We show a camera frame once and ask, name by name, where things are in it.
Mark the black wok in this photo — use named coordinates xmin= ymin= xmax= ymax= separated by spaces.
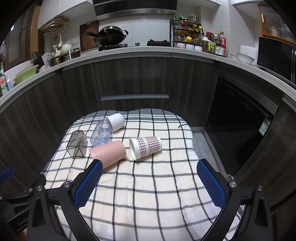
xmin=86 ymin=25 xmax=129 ymax=47

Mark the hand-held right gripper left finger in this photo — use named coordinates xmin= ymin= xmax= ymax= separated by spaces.
xmin=27 ymin=159 xmax=103 ymax=241

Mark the oil bottle with green handle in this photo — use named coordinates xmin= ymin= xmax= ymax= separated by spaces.
xmin=202 ymin=38 xmax=216 ymax=54

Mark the large white bowl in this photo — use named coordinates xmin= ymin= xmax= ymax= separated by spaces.
xmin=236 ymin=52 xmax=256 ymax=65

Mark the wooden cutting board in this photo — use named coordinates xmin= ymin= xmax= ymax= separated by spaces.
xmin=80 ymin=20 xmax=100 ymax=51

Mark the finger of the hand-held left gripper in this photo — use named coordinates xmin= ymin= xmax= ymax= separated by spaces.
xmin=0 ymin=174 xmax=47 ymax=205
xmin=0 ymin=167 xmax=15 ymax=185

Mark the black and white checkered cloth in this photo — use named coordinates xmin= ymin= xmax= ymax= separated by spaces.
xmin=42 ymin=108 xmax=245 ymax=241

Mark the green plastic basin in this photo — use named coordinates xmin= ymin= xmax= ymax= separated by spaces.
xmin=13 ymin=64 xmax=39 ymax=86

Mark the steel pot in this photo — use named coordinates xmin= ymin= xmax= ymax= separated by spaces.
xmin=48 ymin=56 xmax=64 ymax=66

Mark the white jug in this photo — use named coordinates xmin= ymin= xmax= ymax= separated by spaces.
xmin=42 ymin=53 xmax=54 ymax=67

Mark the black range hood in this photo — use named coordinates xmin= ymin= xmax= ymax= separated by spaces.
xmin=92 ymin=0 xmax=177 ymax=20

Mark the brown checkered paper cup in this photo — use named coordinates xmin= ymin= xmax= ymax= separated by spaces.
xmin=129 ymin=136 xmax=163 ymax=161

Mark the black built-in dishwasher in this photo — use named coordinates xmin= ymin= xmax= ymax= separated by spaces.
xmin=206 ymin=76 xmax=279 ymax=167

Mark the pink cup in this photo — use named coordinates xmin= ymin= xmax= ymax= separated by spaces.
xmin=89 ymin=140 xmax=127 ymax=172

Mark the grey drawer handle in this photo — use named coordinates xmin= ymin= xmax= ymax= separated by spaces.
xmin=100 ymin=94 xmax=169 ymax=101

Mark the wall-mounted metal rack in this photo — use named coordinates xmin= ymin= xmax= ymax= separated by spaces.
xmin=38 ymin=16 xmax=70 ymax=35

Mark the black microwave oven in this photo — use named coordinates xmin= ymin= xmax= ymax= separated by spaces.
xmin=257 ymin=36 xmax=296 ymax=84

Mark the dish soap bottle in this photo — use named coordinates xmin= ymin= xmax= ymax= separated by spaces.
xmin=0 ymin=73 xmax=10 ymax=95

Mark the black gas stove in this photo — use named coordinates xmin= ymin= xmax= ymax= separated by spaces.
xmin=98 ymin=39 xmax=170 ymax=52

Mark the white teapot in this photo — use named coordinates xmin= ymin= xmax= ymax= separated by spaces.
xmin=60 ymin=42 xmax=73 ymax=54

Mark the white cup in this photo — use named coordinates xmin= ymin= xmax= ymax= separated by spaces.
xmin=106 ymin=113 xmax=125 ymax=132

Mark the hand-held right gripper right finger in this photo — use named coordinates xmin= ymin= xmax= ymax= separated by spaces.
xmin=196 ymin=159 xmax=278 ymax=241

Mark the wooden cabinet with glass door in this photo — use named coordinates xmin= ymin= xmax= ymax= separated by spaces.
xmin=258 ymin=3 xmax=296 ymax=45

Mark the grey transparent cup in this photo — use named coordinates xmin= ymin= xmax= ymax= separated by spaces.
xmin=66 ymin=130 xmax=88 ymax=159

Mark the dark soy sauce bottle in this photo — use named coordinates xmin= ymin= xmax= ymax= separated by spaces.
xmin=215 ymin=35 xmax=227 ymax=57

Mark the black spice rack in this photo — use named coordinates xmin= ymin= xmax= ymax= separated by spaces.
xmin=169 ymin=17 xmax=204 ymax=48

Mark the clear plastic cup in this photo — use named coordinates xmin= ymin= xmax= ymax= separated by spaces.
xmin=90 ymin=118 xmax=113 ymax=147

